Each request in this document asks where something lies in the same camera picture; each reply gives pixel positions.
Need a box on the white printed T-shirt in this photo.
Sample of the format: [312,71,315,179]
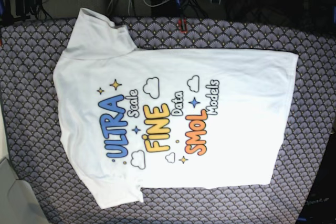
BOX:
[53,8,298,209]

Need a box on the red table clamp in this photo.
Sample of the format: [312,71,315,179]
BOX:
[178,18,187,34]

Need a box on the fan-patterned grey tablecloth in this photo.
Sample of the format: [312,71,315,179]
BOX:
[1,17,335,223]

